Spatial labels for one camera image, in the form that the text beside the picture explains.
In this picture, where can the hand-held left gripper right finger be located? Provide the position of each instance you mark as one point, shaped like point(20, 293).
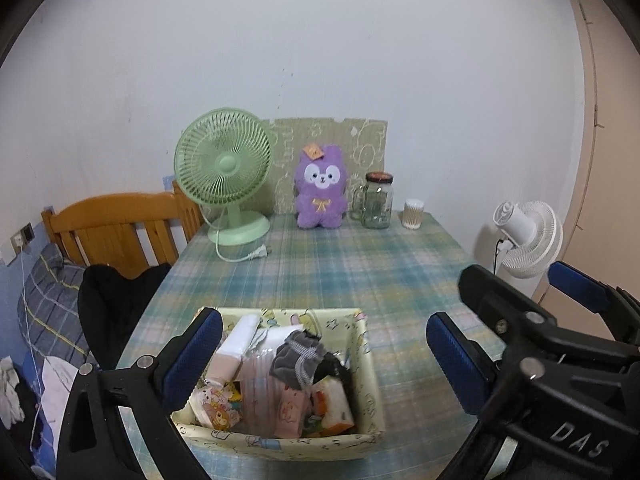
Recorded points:
point(455, 360)

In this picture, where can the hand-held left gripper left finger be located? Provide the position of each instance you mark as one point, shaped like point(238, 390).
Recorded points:
point(192, 355)

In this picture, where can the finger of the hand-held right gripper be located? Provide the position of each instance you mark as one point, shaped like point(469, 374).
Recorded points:
point(505, 305)
point(580, 285)

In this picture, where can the pink sock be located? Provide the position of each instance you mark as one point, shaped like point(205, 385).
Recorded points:
point(222, 370)

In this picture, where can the white cloth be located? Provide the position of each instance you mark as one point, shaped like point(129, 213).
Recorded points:
point(60, 380)
point(240, 335)

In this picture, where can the yellow cartoon snack packet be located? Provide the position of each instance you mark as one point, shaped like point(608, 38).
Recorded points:
point(215, 405)

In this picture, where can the clear zip bag red stripes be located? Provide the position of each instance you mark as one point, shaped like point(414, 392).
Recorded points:
point(260, 380)

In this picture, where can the yellow cartoon printed storage box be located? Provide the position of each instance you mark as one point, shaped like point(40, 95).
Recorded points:
point(372, 385)

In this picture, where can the dark grey sock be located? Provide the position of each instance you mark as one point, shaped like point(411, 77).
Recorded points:
point(290, 360)

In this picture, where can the pink printed packet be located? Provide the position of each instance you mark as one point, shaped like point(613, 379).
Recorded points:
point(292, 410)

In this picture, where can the black cloth bundle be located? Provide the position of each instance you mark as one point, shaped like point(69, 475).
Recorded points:
point(335, 367)

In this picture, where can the white orange printed pack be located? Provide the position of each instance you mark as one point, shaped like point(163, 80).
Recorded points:
point(332, 400)

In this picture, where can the white standing fan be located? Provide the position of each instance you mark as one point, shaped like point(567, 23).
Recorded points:
point(530, 245)

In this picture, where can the black jacket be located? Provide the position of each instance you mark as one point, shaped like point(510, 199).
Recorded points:
point(115, 300)

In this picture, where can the cotton swab container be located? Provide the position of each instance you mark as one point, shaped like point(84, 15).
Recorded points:
point(414, 215)

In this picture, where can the beige door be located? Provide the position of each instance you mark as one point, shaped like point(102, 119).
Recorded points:
point(610, 160)

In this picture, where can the flat white cloth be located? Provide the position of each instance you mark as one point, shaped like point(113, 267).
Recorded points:
point(60, 380)

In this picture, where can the grey plaid pillow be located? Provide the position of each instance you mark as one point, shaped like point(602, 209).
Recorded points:
point(50, 290)

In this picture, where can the glass jar with dark lid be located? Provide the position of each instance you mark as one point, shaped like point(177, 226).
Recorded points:
point(377, 205)

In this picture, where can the crumpled white dark clothes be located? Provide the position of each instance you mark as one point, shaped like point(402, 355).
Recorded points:
point(12, 390)

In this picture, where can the green desk fan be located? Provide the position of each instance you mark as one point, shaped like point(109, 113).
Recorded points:
point(225, 165)

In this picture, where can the blue bed sheet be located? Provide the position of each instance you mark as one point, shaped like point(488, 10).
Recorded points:
point(12, 285)

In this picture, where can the purple plush toy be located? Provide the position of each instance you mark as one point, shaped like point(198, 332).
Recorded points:
point(320, 205)

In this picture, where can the olive printed cardboard board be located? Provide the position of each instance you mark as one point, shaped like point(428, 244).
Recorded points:
point(365, 140)

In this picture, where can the dark wall socket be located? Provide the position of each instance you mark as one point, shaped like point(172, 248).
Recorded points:
point(27, 232)

